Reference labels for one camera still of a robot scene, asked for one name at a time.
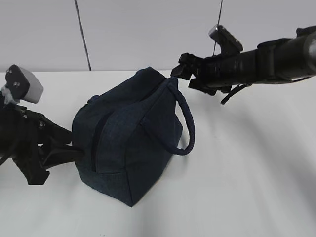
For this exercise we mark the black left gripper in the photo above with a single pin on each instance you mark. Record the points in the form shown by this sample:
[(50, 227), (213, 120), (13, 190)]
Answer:
[(21, 133)]

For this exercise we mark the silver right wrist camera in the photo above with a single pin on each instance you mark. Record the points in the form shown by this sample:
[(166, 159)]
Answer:
[(229, 45)]

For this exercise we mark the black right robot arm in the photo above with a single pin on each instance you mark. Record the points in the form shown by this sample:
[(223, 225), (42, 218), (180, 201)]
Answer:
[(280, 61)]

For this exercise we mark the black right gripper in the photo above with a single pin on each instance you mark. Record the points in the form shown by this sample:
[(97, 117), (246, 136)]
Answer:
[(190, 68)]

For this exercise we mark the dark navy fabric lunch bag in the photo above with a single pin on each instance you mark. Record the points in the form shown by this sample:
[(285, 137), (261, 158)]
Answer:
[(130, 133)]

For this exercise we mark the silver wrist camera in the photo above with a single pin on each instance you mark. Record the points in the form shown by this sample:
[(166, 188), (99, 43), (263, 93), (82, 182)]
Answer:
[(23, 84), (229, 45)]

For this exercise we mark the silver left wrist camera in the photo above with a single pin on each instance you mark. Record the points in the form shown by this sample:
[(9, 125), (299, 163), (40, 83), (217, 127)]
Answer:
[(23, 84)]

